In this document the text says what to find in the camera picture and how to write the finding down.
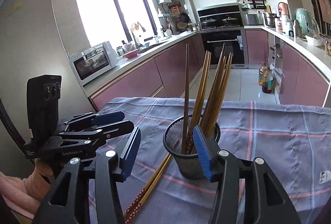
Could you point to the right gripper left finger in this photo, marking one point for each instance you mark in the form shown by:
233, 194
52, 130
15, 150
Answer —
127, 151

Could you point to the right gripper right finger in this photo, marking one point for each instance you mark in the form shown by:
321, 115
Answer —
207, 150

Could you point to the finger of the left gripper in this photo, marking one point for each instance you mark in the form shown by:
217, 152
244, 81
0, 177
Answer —
107, 118
117, 129

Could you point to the pink sleeve left forearm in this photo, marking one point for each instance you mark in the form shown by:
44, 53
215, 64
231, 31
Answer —
24, 196

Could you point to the left hand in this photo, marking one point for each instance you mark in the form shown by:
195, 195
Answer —
43, 168

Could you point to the black mesh utensil cup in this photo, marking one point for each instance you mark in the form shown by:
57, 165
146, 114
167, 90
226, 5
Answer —
187, 162

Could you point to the white microwave oven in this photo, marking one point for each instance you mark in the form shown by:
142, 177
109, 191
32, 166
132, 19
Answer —
93, 62

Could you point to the red bowl on counter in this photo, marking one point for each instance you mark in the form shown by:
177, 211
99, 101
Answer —
131, 54

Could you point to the blue plaid tablecloth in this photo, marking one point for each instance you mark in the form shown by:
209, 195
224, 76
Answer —
293, 139

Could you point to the dark soy sauce bottle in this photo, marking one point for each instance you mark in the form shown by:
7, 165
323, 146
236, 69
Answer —
267, 81

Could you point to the bamboo chopstick in cup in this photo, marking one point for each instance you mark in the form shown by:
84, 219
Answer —
200, 92

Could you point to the yellow cooking oil bottle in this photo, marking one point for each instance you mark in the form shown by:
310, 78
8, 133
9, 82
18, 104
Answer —
262, 70

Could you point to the black built-in oven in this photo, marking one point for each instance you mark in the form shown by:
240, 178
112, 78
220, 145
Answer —
231, 41

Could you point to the black range hood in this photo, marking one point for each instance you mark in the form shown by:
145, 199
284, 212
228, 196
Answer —
223, 15

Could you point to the steel stock pot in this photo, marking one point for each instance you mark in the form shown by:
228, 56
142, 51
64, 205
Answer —
270, 19

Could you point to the green round appliance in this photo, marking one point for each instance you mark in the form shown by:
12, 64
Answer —
304, 18

